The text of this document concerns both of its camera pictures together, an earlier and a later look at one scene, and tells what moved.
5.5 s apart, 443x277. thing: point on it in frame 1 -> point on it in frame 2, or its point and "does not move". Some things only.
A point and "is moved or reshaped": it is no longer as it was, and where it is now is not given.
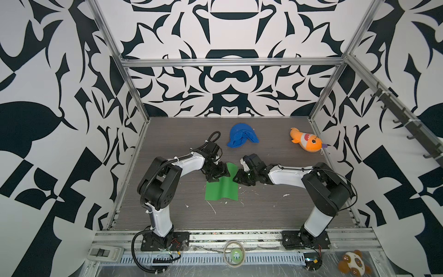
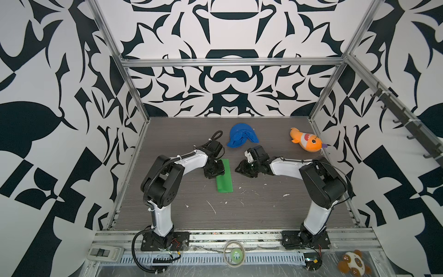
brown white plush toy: (352, 262) does not move
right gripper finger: (240, 178) -> (241, 168)
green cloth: (225, 187) is moved or reshaped
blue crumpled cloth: (239, 134) does not move
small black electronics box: (313, 261) does not move
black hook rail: (417, 131) does not move
